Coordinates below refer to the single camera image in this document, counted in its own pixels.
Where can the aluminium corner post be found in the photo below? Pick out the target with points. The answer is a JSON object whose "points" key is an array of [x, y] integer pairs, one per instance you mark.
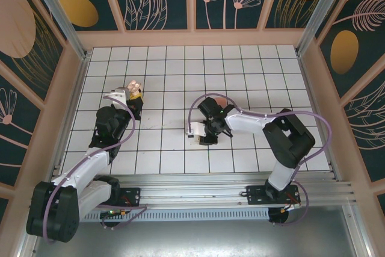
{"points": [[325, 10], [58, 10]]}

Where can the grey metal sheet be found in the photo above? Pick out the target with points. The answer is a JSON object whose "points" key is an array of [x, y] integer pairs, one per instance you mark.
{"points": [[192, 239]]}

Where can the aluminium side rail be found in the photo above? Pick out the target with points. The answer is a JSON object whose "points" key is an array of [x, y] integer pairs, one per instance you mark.
{"points": [[71, 118], [311, 88]]}

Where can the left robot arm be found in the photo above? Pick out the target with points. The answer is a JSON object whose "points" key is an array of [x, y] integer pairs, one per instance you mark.
{"points": [[84, 168]]}

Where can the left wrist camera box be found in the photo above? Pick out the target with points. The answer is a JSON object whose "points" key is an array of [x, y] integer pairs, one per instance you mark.
{"points": [[121, 93]]}

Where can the beige earbud charging case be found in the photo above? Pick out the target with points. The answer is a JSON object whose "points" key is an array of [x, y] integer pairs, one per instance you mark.
{"points": [[134, 85]]}

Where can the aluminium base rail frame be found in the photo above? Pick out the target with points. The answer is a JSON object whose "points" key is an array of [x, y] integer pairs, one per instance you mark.
{"points": [[192, 190]]}

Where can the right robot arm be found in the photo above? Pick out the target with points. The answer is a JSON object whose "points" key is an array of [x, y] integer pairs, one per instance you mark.
{"points": [[249, 121]]}

